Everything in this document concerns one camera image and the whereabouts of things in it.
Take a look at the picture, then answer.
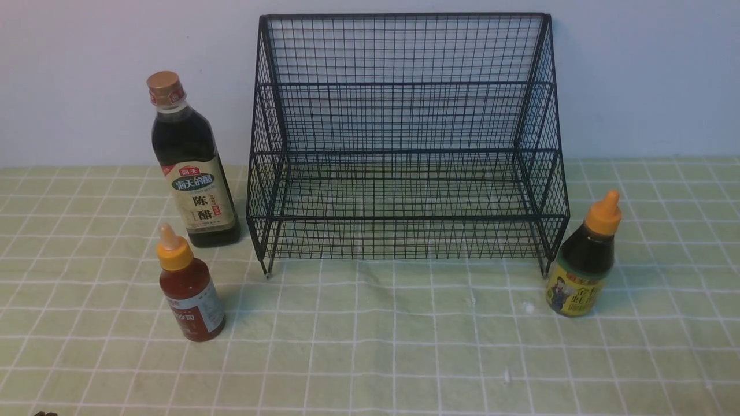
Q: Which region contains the tall dark vinegar bottle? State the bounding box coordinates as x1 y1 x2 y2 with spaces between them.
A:
146 71 241 248

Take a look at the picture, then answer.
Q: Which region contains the red sauce bottle yellow cap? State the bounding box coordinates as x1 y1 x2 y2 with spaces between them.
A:
156 223 225 343

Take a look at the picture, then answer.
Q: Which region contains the dark oyster sauce bottle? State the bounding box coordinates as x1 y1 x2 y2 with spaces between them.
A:
545 190 622 318

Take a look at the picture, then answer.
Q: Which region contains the black wire mesh rack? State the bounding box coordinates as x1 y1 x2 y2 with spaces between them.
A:
246 12 571 276

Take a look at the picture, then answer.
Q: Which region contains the green checkered tablecloth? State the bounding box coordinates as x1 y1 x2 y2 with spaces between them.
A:
1 157 739 415

